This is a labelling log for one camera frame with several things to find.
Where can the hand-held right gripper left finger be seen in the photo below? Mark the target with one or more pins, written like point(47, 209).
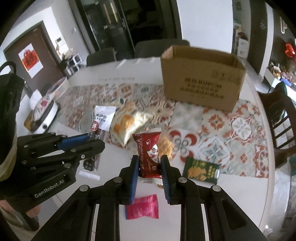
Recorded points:
point(133, 183)

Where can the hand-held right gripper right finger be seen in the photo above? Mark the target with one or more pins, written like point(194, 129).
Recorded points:
point(165, 183)

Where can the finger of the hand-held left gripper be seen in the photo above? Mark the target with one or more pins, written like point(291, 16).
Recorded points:
point(74, 140)
point(90, 148)

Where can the white packet with dark strip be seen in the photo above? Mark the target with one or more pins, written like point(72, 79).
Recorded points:
point(101, 118)

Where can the red snack packet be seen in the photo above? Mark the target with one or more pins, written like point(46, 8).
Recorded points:
point(148, 150)

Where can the brown cardboard box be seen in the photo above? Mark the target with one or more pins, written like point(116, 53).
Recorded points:
point(203, 78)

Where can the person's left hand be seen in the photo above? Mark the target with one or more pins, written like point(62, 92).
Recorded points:
point(34, 210)

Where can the white paper sheet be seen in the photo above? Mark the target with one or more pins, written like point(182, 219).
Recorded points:
point(67, 128)

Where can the pink snack packet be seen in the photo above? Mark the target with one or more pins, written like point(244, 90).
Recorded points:
point(142, 207)

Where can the white round appliance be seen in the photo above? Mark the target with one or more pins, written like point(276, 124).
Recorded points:
point(46, 118)

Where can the orange cracker packet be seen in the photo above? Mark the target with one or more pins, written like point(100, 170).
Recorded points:
point(167, 146)

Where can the green snack packet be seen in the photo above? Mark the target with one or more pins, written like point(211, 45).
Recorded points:
point(201, 171)

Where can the clear bread packet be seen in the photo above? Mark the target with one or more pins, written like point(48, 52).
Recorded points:
point(127, 122)

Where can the patterned table mat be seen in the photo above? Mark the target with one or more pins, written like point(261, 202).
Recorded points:
point(231, 143)

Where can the white storage shelf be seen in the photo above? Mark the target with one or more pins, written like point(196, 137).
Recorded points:
point(74, 62)

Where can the grey chair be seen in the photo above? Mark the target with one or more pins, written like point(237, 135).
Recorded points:
point(159, 47)
point(100, 56)

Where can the brown door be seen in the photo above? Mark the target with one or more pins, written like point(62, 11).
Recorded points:
point(48, 53)

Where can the red and white door poster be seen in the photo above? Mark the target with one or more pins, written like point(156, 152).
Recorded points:
point(30, 60)

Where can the black glass cabinet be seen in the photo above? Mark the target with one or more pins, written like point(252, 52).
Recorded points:
point(108, 25)

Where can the dark wooden chair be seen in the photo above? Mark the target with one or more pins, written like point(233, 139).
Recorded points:
point(283, 115)

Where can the red hanging decoration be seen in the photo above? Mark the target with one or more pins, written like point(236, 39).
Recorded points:
point(290, 51)

